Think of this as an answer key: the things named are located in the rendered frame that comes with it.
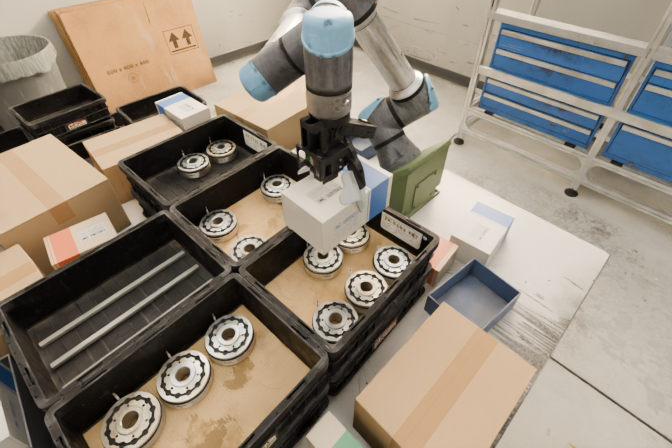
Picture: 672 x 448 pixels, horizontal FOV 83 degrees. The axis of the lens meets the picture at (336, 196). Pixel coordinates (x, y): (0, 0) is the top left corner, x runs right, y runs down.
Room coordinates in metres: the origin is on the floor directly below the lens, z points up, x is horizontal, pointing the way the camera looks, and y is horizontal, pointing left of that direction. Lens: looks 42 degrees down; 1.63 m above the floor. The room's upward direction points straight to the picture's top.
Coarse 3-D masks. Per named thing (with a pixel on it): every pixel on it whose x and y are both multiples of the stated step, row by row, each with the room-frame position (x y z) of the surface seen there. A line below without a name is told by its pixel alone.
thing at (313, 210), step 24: (288, 192) 0.55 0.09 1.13; (312, 192) 0.55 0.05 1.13; (336, 192) 0.55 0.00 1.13; (384, 192) 0.59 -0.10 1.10; (288, 216) 0.54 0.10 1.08; (312, 216) 0.49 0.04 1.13; (336, 216) 0.49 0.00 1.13; (360, 216) 0.54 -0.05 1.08; (312, 240) 0.49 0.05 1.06; (336, 240) 0.49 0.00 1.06
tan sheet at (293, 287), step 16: (384, 240) 0.70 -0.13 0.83; (352, 256) 0.64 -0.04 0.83; (368, 256) 0.64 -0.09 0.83; (288, 272) 0.59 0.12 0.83; (304, 272) 0.59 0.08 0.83; (352, 272) 0.59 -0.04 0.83; (272, 288) 0.54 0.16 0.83; (288, 288) 0.54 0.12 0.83; (304, 288) 0.54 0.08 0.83; (320, 288) 0.54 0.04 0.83; (336, 288) 0.54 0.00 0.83; (288, 304) 0.49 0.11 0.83; (304, 304) 0.49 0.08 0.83; (320, 304) 0.49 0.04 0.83; (304, 320) 0.45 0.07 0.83
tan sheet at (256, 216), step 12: (240, 204) 0.84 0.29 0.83; (252, 204) 0.84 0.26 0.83; (264, 204) 0.84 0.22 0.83; (276, 204) 0.84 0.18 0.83; (240, 216) 0.79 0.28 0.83; (252, 216) 0.79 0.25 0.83; (264, 216) 0.79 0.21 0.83; (276, 216) 0.79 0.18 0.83; (240, 228) 0.74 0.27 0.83; (252, 228) 0.74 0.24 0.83; (264, 228) 0.74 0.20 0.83; (276, 228) 0.74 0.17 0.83; (228, 240) 0.70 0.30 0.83; (228, 252) 0.65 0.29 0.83
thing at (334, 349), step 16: (416, 224) 0.66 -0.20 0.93; (432, 240) 0.61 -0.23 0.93; (256, 256) 0.56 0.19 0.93; (240, 272) 0.51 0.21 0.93; (256, 288) 0.47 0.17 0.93; (400, 288) 0.49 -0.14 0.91; (384, 304) 0.44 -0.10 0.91; (368, 320) 0.40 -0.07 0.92; (320, 336) 0.36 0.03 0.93; (352, 336) 0.36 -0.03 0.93; (336, 352) 0.33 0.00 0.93
